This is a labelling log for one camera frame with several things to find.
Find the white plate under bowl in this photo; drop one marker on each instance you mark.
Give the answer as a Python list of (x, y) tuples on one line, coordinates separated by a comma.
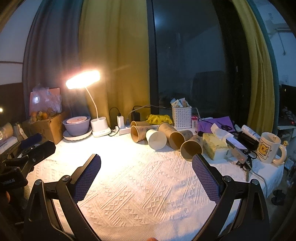
[(69, 137)]

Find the yellow tissue pack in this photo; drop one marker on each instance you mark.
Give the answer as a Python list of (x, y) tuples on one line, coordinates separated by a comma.
[(214, 143)]

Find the brown paper cup rear left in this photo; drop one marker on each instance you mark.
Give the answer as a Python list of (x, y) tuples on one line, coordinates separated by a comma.
[(139, 123)]

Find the white power strip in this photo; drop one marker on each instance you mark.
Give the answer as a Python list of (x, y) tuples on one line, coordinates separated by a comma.
[(122, 131)]

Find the white tube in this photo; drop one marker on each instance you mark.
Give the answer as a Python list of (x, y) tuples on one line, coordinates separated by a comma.
[(251, 133)]

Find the white paper cup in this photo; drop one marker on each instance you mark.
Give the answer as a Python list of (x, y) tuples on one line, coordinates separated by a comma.
[(156, 139)]

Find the black power adapter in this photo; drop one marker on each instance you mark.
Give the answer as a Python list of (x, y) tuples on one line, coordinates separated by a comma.
[(135, 116)]

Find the brown paper cup far right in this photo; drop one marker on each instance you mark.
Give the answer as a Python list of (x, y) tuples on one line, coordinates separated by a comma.
[(192, 147)]

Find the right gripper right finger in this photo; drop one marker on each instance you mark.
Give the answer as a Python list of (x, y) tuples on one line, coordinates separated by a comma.
[(240, 212)]

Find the yellow curtain right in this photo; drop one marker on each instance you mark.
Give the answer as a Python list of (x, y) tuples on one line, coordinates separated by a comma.
[(262, 100)]

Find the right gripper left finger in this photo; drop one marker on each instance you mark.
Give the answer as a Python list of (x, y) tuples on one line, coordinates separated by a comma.
[(41, 219)]

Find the yellow curtain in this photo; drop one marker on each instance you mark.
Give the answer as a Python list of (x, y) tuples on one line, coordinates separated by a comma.
[(262, 100), (113, 39)]

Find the brown paper cup right middle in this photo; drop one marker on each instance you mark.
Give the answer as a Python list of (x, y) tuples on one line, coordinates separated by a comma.
[(187, 134)]

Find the plastic bag of oranges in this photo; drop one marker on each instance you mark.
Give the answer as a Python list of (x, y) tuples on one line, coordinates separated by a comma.
[(40, 115)]

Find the yellow curtain left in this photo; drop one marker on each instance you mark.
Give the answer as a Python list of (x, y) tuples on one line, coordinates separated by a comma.
[(113, 39)]

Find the cardboard box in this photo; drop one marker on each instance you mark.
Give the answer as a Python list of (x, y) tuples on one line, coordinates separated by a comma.
[(51, 129)]

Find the white bear mug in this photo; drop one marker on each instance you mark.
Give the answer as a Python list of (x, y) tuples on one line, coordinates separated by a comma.
[(270, 150)]

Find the black monitor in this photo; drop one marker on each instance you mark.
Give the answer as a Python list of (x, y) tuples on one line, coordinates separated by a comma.
[(288, 97)]

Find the brown paper cup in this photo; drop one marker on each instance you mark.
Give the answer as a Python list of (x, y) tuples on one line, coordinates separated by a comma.
[(138, 133), (187, 134), (192, 147), (174, 137), (139, 123)]

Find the brown paper cup front left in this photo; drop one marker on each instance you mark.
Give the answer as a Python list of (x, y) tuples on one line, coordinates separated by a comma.
[(138, 133)]

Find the white charger plug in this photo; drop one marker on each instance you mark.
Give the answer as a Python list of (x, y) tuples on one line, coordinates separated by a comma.
[(120, 121)]

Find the white lattice basket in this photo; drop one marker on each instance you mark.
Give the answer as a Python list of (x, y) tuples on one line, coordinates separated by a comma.
[(182, 117)]

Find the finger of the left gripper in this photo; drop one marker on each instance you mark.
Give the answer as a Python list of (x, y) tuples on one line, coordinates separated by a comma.
[(38, 153), (31, 141)]

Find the purple bowl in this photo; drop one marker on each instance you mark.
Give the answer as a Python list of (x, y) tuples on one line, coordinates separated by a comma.
[(78, 128)]

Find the grey curtain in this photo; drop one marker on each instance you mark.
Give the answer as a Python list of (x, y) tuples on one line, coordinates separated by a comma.
[(51, 54)]

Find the pink inner bowl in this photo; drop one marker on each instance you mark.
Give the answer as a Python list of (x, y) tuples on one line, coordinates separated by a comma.
[(77, 119)]

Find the white textured tablecloth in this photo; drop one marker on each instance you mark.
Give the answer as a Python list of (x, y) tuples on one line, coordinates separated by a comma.
[(138, 192)]

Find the yellow snack bag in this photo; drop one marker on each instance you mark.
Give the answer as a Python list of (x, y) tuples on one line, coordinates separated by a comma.
[(156, 119)]

